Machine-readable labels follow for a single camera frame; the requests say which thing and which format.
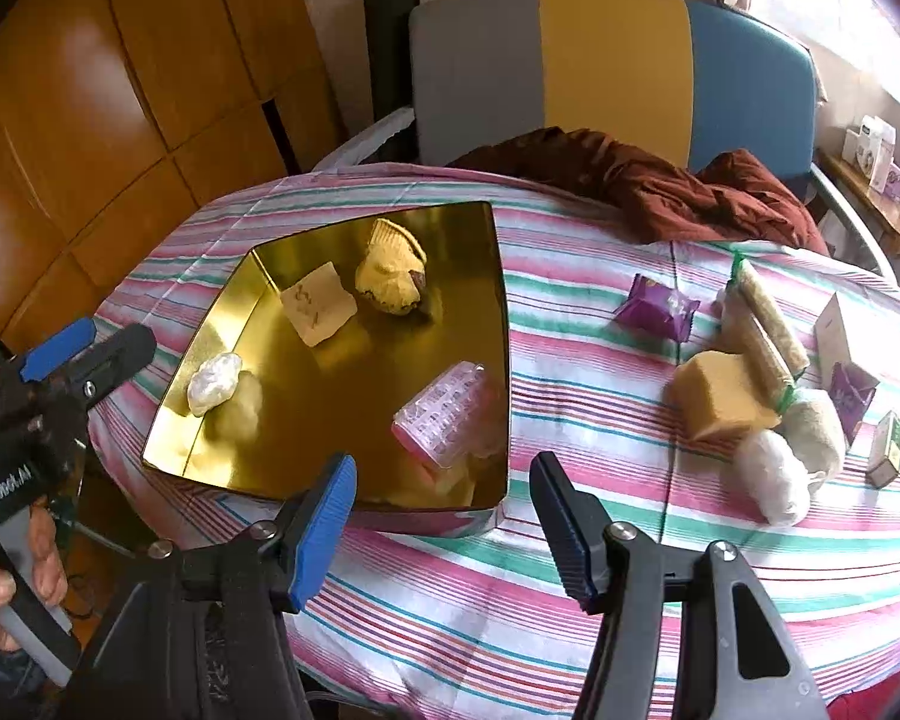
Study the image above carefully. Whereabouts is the black post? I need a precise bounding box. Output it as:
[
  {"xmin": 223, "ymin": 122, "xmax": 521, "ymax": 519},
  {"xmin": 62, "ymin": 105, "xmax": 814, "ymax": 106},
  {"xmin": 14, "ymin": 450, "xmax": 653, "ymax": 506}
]
[{"xmin": 364, "ymin": 0, "xmax": 421, "ymax": 162}]

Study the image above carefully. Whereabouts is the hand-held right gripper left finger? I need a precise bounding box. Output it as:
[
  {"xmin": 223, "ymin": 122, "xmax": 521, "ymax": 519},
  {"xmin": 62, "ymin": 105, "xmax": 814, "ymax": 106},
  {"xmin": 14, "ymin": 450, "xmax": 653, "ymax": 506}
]
[{"xmin": 146, "ymin": 452, "xmax": 359, "ymax": 616}]

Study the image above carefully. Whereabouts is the beige knitted sock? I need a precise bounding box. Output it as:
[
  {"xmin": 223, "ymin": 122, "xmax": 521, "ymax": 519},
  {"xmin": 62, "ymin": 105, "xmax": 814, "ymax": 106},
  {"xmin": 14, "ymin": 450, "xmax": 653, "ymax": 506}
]
[{"xmin": 784, "ymin": 388, "xmax": 848, "ymax": 492}]

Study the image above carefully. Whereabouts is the person's left hand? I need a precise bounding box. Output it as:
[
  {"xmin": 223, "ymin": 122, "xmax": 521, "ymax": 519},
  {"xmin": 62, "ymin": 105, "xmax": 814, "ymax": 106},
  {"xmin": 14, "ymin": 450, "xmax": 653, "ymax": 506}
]
[{"xmin": 0, "ymin": 502, "xmax": 70, "ymax": 653}]

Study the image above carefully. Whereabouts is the pink blister pack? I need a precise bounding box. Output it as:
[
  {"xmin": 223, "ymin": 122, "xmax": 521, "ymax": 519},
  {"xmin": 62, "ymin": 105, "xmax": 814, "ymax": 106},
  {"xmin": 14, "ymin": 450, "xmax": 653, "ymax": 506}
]
[{"xmin": 391, "ymin": 361, "xmax": 507, "ymax": 477}]

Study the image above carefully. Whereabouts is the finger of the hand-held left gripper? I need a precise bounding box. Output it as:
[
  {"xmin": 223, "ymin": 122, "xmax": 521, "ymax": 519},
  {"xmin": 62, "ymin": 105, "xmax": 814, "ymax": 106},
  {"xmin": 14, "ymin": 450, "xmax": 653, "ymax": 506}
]
[
  {"xmin": 64, "ymin": 325, "xmax": 158, "ymax": 412},
  {"xmin": 13, "ymin": 317, "xmax": 98, "ymax": 385}
]

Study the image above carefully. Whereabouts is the beige paper packet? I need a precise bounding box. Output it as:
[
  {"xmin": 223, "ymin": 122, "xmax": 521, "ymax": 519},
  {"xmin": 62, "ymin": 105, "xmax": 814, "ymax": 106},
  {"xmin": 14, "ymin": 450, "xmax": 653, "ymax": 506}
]
[{"xmin": 280, "ymin": 262, "xmax": 359, "ymax": 348}]

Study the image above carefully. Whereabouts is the white box on sill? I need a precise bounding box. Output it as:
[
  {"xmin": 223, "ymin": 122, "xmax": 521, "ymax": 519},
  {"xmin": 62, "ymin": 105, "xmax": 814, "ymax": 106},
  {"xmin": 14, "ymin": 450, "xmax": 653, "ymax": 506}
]
[{"xmin": 844, "ymin": 116, "xmax": 897, "ymax": 181}]

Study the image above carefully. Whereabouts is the purple box on sill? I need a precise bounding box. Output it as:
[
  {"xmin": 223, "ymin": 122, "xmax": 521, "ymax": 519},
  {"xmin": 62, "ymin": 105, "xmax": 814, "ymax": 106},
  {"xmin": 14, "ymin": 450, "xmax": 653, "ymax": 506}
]
[{"xmin": 868, "ymin": 161, "xmax": 900, "ymax": 203}]

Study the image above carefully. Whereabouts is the yellow sponge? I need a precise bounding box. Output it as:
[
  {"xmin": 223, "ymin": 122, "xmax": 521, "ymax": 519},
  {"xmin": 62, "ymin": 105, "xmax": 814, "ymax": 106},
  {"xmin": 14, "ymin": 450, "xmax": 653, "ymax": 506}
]
[{"xmin": 671, "ymin": 351, "xmax": 782, "ymax": 442}]

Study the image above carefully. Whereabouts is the striped bed sheet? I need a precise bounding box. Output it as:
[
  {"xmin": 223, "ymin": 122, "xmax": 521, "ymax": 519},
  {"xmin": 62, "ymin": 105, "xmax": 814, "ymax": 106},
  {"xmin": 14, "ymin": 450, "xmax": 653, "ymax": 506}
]
[{"xmin": 90, "ymin": 161, "xmax": 900, "ymax": 720}]

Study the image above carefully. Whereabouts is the grey yellow blue headboard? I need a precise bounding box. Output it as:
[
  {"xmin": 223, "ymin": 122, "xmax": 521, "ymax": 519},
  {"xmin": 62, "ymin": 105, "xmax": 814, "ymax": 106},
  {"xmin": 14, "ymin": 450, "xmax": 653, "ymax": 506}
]
[{"xmin": 409, "ymin": 0, "xmax": 822, "ymax": 181}]

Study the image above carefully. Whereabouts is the wooden wardrobe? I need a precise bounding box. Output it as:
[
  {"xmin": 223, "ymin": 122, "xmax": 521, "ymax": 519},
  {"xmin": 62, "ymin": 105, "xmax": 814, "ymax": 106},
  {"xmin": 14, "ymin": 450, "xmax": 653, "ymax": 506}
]
[{"xmin": 0, "ymin": 0, "xmax": 346, "ymax": 391}]

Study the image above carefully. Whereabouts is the white plastic wad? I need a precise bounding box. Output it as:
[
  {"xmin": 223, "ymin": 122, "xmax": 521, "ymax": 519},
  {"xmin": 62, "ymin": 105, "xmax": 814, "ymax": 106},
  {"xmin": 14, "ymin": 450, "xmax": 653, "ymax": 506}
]
[{"xmin": 187, "ymin": 352, "xmax": 242, "ymax": 416}]

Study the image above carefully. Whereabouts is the white carton box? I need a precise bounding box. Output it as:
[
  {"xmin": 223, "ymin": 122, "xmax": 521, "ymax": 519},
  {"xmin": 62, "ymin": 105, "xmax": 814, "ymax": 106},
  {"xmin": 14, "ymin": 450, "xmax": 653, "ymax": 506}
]
[{"xmin": 814, "ymin": 292, "xmax": 882, "ymax": 391}]

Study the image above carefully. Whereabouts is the small green box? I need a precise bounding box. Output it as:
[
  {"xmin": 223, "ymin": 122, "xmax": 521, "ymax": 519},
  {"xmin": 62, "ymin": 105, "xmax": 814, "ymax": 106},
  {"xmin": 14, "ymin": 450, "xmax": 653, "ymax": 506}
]
[{"xmin": 866, "ymin": 411, "xmax": 900, "ymax": 490}]

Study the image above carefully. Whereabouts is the cracker packet with green ends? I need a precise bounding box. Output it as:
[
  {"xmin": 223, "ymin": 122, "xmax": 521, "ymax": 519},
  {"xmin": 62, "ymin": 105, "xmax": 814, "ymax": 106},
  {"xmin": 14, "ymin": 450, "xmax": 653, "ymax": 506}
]
[
  {"xmin": 720, "ymin": 304, "xmax": 797, "ymax": 402},
  {"xmin": 729, "ymin": 251, "xmax": 811, "ymax": 377}
]

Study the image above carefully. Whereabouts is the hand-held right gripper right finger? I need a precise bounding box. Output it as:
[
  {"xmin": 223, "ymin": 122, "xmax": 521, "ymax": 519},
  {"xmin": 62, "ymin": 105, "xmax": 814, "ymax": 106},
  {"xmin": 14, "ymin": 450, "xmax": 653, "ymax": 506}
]
[{"xmin": 529, "ymin": 451, "xmax": 830, "ymax": 720}]

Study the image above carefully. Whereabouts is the purple foil packet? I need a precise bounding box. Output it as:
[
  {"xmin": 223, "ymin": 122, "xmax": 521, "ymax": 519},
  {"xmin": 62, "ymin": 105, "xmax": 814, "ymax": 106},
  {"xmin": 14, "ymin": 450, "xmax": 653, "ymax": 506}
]
[{"xmin": 829, "ymin": 361, "xmax": 880, "ymax": 447}]

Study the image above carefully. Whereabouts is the maroon cloth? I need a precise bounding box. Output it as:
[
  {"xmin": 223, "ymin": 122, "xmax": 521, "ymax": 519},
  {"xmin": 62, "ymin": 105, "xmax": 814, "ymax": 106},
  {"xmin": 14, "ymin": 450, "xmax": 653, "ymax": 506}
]
[{"xmin": 450, "ymin": 127, "xmax": 830, "ymax": 256}]

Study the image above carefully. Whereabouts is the red clothing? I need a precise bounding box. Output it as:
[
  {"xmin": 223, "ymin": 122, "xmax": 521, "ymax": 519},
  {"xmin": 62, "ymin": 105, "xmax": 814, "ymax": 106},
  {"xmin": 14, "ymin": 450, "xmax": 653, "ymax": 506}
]
[{"xmin": 825, "ymin": 679, "xmax": 900, "ymax": 720}]

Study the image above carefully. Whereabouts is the white bed rail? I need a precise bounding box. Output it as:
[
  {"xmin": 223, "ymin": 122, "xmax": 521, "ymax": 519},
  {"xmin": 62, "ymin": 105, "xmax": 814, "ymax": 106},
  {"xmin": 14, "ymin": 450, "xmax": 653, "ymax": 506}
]
[
  {"xmin": 808, "ymin": 165, "xmax": 899, "ymax": 280},
  {"xmin": 313, "ymin": 109, "xmax": 421, "ymax": 170}
]

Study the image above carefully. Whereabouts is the purple snack packet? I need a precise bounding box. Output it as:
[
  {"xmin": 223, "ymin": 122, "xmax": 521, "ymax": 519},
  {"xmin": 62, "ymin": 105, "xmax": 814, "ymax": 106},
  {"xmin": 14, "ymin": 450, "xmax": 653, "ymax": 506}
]
[{"xmin": 613, "ymin": 274, "xmax": 701, "ymax": 335}]

